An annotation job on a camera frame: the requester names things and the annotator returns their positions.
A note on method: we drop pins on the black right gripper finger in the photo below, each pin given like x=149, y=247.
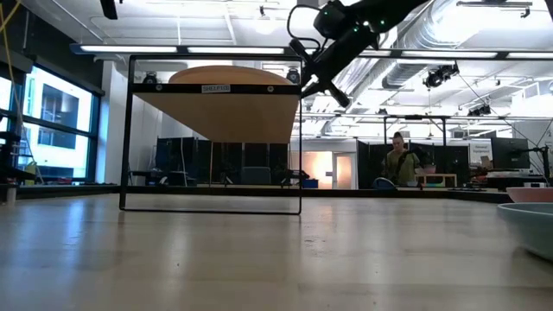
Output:
x=307, y=71
x=311, y=90

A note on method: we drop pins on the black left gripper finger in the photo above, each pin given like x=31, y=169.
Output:
x=109, y=8

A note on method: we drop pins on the peach plate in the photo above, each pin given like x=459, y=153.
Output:
x=229, y=75

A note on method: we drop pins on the white shelf label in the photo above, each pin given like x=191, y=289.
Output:
x=215, y=89

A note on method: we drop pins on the black stage light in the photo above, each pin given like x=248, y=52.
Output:
x=150, y=78
x=293, y=77

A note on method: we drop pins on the round ceiling lamp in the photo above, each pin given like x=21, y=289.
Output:
x=264, y=23

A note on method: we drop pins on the grey chair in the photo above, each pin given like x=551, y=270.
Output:
x=256, y=175

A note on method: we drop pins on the black spotlight cluster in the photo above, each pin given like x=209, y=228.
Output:
x=438, y=75

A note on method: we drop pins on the person in olive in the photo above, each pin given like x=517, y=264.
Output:
x=402, y=166

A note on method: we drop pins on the blue chair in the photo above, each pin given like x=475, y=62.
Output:
x=383, y=185

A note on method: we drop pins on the large window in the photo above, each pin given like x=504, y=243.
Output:
x=56, y=129

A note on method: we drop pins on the low wooden table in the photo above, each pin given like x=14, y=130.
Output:
x=434, y=175

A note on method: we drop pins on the white sign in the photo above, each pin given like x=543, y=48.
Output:
x=480, y=152

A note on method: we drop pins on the black monitor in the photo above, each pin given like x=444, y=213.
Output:
x=510, y=153

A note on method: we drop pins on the white cup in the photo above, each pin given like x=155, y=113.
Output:
x=10, y=195

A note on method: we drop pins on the black boom stand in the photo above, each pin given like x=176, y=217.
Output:
x=545, y=162

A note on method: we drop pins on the salmon pink plate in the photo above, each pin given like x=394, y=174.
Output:
x=533, y=195

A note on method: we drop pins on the teal bowl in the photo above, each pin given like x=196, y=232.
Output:
x=533, y=229

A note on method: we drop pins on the silver ventilation duct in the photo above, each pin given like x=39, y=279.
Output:
x=415, y=65

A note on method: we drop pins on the black partition wall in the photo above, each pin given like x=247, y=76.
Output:
x=259, y=153

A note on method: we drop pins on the black metal frame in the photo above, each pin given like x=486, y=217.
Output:
x=415, y=116

